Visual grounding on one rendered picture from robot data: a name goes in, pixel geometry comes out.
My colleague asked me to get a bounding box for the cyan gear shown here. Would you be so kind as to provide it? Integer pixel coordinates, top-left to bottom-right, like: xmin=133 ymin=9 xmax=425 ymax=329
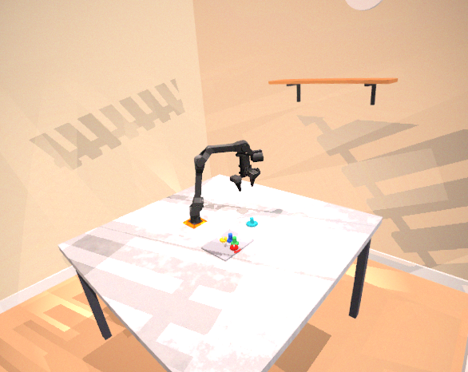
xmin=246 ymin=217 xmax=258 ymax=227

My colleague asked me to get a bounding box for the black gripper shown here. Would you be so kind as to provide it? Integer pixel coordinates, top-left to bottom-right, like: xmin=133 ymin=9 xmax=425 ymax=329
xmin=230 ymin=164 xmax=256 ymax=192

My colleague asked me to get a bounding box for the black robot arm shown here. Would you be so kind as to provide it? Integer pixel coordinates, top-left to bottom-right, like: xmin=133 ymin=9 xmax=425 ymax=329
xmin=188 ymin=140 xmax=264 ymax=226

